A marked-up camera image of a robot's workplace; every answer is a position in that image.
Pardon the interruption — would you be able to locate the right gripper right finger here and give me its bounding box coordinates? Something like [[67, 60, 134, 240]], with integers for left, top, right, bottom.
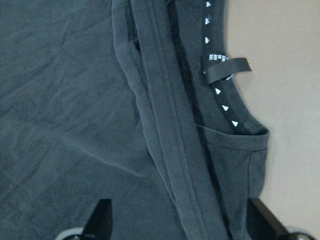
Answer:
[[247, 198, 290, 240]]

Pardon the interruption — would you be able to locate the black t-shirt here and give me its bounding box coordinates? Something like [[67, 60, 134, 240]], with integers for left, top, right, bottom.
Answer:
[[0, 0, 270, 240]]

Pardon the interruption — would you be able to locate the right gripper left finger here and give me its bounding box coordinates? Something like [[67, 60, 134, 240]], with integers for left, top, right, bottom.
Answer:
[[83, 199, 113, 240]]

